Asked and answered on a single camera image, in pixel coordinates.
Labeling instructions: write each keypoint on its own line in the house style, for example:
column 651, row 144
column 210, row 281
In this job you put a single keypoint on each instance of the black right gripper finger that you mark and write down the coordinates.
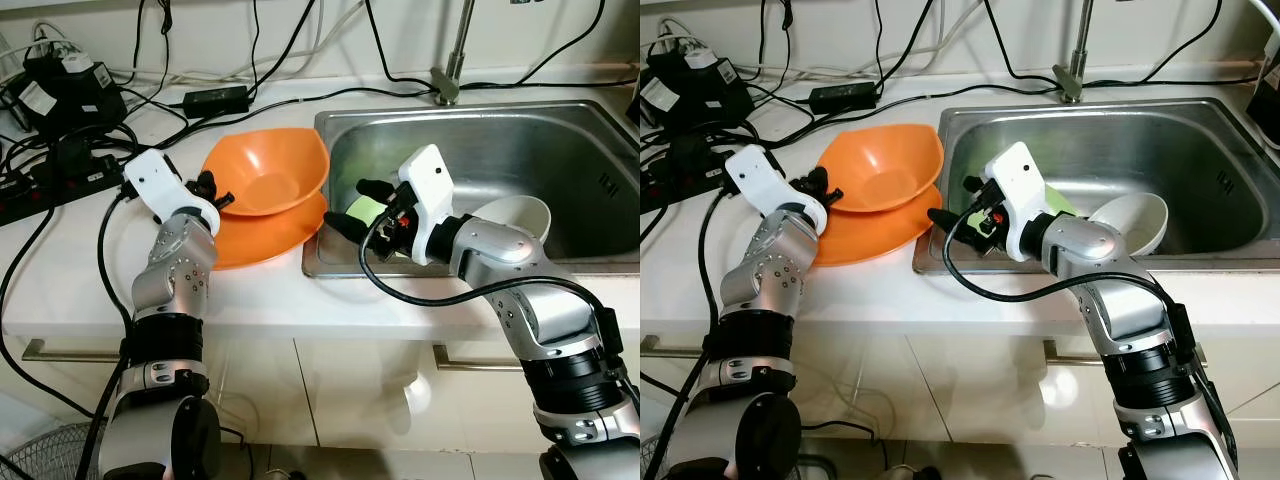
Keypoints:
column 946, row 219
column 378, row 188
column 977, row 184
column 345, row 226

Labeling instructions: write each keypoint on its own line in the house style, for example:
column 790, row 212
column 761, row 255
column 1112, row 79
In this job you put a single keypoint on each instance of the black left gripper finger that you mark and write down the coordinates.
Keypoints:
column 836, row 199
column 211, row 179
column 227, row 201
column 825, row 176

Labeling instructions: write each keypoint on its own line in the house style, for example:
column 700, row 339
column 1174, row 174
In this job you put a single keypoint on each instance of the orange plastic bowl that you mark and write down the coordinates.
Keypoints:
column 885, row 165
column 270, row 170

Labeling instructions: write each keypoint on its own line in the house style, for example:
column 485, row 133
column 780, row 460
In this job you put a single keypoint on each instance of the orange plastic plate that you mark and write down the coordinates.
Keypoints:
column 260, row 245
column 870, row 240

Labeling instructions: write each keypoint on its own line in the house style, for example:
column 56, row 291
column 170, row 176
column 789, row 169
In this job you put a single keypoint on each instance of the white bowl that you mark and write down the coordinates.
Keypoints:
column 1135, row 220
column 520, row 215

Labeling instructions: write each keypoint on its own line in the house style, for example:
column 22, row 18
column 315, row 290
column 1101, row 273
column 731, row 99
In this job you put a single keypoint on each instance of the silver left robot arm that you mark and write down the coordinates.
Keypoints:
column 770, row 275
column 175, row 270

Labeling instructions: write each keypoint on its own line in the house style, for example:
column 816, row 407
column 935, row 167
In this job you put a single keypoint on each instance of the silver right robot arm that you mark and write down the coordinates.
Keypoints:
column 540, row 320
column 1120, row 310

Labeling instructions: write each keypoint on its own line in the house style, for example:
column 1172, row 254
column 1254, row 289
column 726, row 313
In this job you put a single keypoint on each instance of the white kitchen cabinet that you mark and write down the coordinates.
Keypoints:
column 950, row 400
column 350, row 400

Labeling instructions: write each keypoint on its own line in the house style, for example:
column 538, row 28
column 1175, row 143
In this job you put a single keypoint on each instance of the black power adapter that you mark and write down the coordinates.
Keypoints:
column 215, row 99
column 843, row 97

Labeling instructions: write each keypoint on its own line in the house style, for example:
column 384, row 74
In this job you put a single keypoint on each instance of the metal faucet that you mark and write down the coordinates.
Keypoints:
column 1070, row 82
column 447, row 85

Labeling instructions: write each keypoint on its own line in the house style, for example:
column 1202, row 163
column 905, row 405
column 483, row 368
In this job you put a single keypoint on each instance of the black battery charger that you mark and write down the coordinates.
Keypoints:
column 70, row 100
column 700, row 95

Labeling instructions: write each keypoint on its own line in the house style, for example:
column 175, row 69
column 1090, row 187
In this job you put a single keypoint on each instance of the stainless steel sink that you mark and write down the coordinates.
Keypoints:
column 1180, row 150
column 560, row 150

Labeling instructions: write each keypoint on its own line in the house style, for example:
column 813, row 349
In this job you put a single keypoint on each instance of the black appliance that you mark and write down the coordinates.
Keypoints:
column 1268, row 100

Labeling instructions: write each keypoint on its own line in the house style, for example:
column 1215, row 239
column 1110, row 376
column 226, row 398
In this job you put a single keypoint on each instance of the grey floor fan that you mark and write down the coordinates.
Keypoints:
column 655, row 460
column 40, row 455

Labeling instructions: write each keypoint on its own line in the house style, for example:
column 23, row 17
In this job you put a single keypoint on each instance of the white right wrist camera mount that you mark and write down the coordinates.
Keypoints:
column 425, row 180
column 1015, row 175

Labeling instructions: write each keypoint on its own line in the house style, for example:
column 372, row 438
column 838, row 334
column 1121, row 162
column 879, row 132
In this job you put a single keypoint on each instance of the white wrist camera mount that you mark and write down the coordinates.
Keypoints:
column 1015, row 175
column 425, row 180
column 155, row 180
column 760, row 175

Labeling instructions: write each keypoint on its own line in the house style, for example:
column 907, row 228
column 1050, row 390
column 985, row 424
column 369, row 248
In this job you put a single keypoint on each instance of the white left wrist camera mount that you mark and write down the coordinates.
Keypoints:
column 760, row 175
column 155, row 180

